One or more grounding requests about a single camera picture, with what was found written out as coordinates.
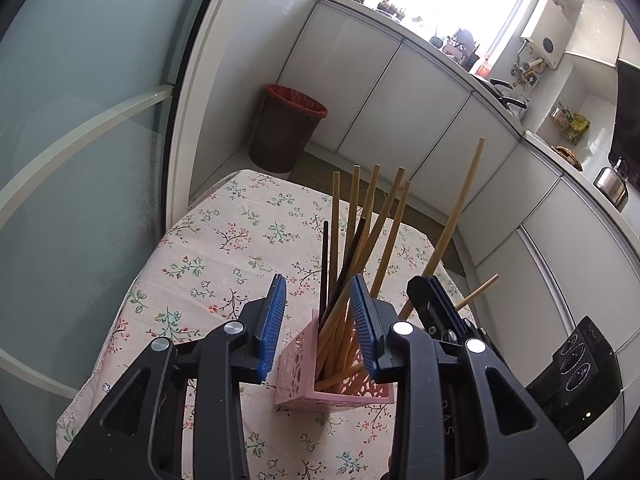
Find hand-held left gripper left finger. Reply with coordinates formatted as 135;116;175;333
55;274;288;480

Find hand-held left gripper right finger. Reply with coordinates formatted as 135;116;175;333
349;274;583;480

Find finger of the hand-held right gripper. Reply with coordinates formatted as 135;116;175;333
433;277;490;343
406;275;452;342

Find wooden chopstick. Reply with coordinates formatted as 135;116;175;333
317;167;406;346
452;273;500;311
369;181;412;298
320;164;381;341
337;166;361;311
397;137;486;320
326;171;342;311

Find pink perforated chopstick holder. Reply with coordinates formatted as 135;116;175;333
272;308;397;413

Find black chopstick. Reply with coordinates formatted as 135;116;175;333
320;221;330;316
320;217;367;318

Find floral tablecloth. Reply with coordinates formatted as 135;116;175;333
55;169;473;480

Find brown trash bin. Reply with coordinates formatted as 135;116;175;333
248;83;329;174

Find brown bowl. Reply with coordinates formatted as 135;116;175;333
555;146;583;168

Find white kitchen counter cabinets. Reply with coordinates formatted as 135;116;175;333
287;0;640;461

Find steel kettle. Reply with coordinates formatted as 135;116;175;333
594;157;630;211

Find yellow green package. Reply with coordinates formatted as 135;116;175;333
552;105;591;143

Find red trash bag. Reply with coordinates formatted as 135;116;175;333
265;83;329;121

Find black range hood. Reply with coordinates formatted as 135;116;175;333
612;57;640;171

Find white water heater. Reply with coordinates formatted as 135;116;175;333
520;0;573;68

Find frosted glass door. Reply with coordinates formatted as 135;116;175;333
0;0;241;476

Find white wall cabinet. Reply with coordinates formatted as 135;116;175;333
565;0;626;66

